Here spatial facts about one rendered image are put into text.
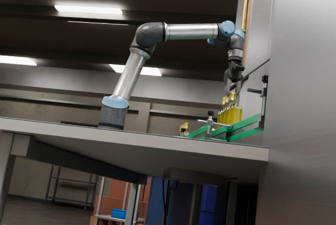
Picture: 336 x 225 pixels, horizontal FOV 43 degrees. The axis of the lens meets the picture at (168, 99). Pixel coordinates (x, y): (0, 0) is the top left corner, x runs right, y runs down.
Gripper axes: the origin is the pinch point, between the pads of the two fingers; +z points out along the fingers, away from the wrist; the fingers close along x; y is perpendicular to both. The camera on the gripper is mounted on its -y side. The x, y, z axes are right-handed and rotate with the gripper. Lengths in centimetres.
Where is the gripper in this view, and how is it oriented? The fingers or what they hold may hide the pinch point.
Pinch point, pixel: (232, 94)
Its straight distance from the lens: 220.3
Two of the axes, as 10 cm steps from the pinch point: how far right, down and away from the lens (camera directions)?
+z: -1.4, 9.6, -2.3
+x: -9.8, -1.7, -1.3
